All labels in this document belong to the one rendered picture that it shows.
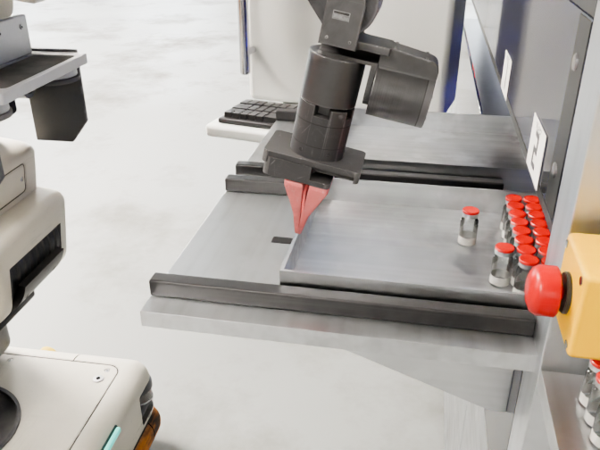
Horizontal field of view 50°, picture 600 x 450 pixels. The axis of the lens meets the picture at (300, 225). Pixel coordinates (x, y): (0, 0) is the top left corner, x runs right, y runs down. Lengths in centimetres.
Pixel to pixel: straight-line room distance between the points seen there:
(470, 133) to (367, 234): 45
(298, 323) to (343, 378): 130
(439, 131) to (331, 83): 61
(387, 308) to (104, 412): 95
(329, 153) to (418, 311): 18
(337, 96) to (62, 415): 107
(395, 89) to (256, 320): 27
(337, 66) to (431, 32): 89
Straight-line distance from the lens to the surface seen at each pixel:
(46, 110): 120
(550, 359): 64
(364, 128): 122
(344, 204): 90
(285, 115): 125
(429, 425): 184
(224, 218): 87
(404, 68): 63
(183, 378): 198
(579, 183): 56
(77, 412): 152
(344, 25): 61
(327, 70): 63
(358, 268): 75
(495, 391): 80
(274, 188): 93
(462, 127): 123
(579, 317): 51
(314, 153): 65
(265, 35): 163
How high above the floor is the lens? 127
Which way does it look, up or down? 27 degrees down
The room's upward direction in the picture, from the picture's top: straight up
